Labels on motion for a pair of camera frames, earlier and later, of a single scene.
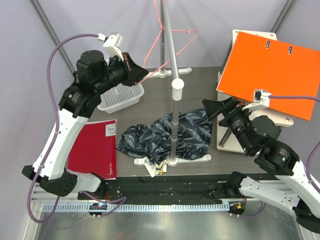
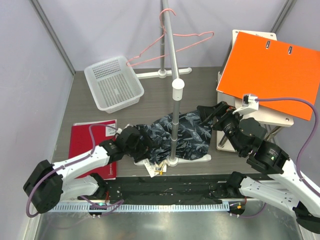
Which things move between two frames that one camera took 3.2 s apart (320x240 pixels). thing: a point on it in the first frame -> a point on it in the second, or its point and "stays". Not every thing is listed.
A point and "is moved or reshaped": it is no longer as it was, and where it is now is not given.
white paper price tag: x=154 y=169 stays
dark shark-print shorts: x=154 y=140 stays
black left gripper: x=133 y=72 -> x=145 y=145
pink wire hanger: x=159 y=32 is moved or reshaped
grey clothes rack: x=177 y=88 stays
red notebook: x=93 y=149 stays
